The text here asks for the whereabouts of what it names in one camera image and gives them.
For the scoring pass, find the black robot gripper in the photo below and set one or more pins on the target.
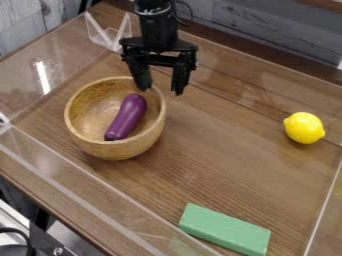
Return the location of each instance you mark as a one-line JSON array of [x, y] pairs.
[[159, 47]]

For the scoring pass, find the purple toy eggplant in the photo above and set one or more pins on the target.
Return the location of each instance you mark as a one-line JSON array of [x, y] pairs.
[[131, 112]]

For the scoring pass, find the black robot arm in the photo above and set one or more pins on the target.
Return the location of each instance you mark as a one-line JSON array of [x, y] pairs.
[[154, 5]]

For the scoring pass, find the brown wooden bowl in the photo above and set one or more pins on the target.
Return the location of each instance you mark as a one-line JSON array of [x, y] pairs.
[[93, 109]]

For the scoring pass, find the yellow toy lemon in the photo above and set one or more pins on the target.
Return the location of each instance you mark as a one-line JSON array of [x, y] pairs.
[[304, 128]]

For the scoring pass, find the green rectangular block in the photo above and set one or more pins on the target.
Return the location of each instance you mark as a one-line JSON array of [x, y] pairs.
[[225, 230]]

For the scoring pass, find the clear acrylic tray wall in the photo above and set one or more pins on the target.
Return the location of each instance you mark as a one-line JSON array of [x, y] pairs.
[[110, 219]]

